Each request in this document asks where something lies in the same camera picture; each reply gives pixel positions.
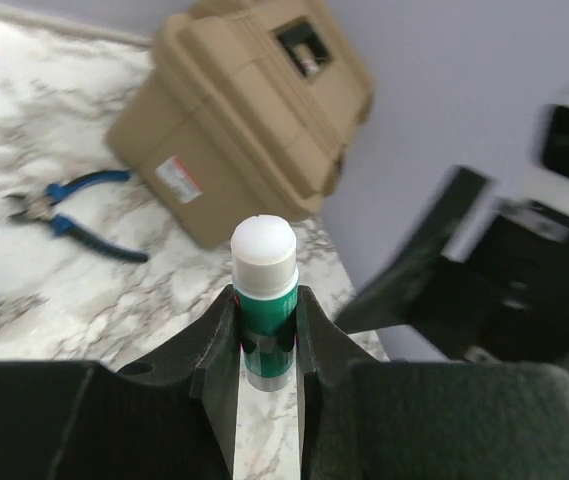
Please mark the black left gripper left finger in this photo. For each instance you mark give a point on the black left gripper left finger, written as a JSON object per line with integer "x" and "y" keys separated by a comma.
{"x": 168, "y": 415}

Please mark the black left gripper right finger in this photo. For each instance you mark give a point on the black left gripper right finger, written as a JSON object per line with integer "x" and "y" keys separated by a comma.
{"x": 360, "y": 418}

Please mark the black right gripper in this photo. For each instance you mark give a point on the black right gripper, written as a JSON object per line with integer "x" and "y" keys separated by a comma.
{"x": 510, "y": 297}

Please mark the green white glue stick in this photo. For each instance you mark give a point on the green white glue stick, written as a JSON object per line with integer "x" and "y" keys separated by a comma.
{"x": 265, "y": 279}

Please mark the tan plastic toolbox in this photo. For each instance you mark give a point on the tan plastic toolbox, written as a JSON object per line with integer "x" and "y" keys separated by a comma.
{"x": 250, "y": 108}

